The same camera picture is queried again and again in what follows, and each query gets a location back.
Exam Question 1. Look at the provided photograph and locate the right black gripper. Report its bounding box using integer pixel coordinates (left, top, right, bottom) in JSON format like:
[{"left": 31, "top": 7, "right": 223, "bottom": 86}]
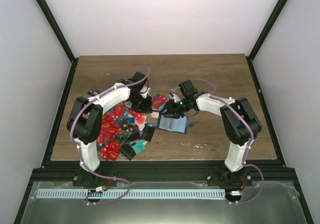
[{"left": 159, "top": 98, "right": 191, "bottom": 119}]

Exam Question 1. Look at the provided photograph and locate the blue leather card holder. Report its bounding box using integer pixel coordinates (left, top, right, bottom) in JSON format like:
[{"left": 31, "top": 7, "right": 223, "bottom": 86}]
[{"left": 156, "top": 115, "right": 196, "bottom": 134}]

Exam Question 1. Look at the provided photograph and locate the red card carried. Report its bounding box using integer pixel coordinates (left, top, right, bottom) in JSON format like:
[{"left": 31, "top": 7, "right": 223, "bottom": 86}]
[{"left": 152, "top": 94, "right": 168, "bottom": 110}]

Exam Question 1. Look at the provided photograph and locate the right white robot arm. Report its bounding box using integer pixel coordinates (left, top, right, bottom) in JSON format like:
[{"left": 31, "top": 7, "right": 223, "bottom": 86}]
[{"left": 160, "top": 80, "right": 262, "bottom": 186}]

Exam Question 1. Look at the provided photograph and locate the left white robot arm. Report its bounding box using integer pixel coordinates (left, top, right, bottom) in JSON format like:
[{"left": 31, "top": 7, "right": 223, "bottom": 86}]
[{"left": 66, "top": 72, "right": 152, "bottom": 186}]

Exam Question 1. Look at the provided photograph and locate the white card with red dot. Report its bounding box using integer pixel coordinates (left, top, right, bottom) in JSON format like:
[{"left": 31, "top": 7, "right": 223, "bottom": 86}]
[{"left": 150, "top": 112, "right": 159, "bottom": 118}]

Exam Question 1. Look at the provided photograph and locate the black card right pile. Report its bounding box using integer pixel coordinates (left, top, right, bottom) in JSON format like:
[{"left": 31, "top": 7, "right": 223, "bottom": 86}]
[{"left": 140, "top": 125, "right": 156, "bottom": 142}]

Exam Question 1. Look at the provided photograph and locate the black card pile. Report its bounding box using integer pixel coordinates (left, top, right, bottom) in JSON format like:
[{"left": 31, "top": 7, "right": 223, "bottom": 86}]
[
  {"left": 119, "top": 144, "right": 136, "bottom": 161},
  {"left": 140, "top": 125, "right": 156, "bottom": 142}
]

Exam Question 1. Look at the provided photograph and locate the black cards stack centre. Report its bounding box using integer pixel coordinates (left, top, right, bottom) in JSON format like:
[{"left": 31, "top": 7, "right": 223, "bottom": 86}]
[{"left": 116, "top": 121, "right": 141, "bottom": 145}]

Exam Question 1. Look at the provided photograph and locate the teal card bottom pile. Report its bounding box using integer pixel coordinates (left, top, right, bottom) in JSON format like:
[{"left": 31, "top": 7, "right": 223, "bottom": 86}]
[{"left": 130, "top": 140, "right": 147, "bottom": 154}]

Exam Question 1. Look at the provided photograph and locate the black card bottom pile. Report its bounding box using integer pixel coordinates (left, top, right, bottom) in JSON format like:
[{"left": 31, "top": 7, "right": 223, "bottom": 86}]
[{"left": 119, "top": 144, "right": 136, "bottom": 161}]

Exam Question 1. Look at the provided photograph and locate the small black card far left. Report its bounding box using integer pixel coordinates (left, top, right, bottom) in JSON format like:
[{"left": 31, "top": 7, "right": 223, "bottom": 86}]
[{"left": 88, "top": 88, "right": 100, "bottom": 97}]

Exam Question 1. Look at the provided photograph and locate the red VIP card bottom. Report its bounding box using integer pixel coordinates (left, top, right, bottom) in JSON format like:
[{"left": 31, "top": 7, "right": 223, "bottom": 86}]
[{"left": 100, "top": 140, "right": 121, "bottom": 161}]

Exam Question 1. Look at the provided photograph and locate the light blue slotted strip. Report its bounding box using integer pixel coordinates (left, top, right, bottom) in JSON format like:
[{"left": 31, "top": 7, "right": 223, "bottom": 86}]
[{"left": 36, "top": 189, "right": 226, "bottom": 200}]

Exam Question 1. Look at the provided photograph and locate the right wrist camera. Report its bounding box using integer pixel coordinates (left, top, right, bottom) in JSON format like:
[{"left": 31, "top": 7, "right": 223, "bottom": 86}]
[{"left": 168, "top": 91, "right": 180, "bottom": 103}]

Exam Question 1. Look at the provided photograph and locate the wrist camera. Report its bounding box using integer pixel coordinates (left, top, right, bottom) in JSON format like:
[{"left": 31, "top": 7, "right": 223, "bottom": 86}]
[
  {"left": 139, "top": 86, "right": 151, "bottom": 98},
  {"left": 168, "top": 91, "right": 180, "bottom": 103}
]

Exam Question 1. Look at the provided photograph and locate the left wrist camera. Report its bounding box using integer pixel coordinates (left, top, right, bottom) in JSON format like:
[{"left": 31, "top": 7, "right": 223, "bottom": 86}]
[{"left": 139, "top": 86, "right": 151, "bottom": 98}]

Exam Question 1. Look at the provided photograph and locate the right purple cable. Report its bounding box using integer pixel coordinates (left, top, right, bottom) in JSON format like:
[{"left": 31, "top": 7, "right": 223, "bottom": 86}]
[{"left": 172, "top": 78, "right": 266, "bottom": 206}]

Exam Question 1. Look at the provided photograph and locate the purple cable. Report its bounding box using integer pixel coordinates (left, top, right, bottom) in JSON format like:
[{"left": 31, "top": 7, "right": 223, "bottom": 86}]
[
  {"left": 69, "top": 66, "right": 151, "bottom": 206},
  {"left": 172, "top": 78, "right": 266, "bottom": 206}
]

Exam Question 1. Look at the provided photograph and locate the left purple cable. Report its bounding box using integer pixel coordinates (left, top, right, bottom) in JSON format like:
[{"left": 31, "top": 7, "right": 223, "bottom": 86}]
[{"left": 69, "top": 66, "right": 151, "bottom": 206}]

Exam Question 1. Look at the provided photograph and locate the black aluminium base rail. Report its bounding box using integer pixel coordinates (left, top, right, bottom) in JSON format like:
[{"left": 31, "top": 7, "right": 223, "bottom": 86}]
[{"left": 30, "top": 160, "right": 297, "bottom": 187}]

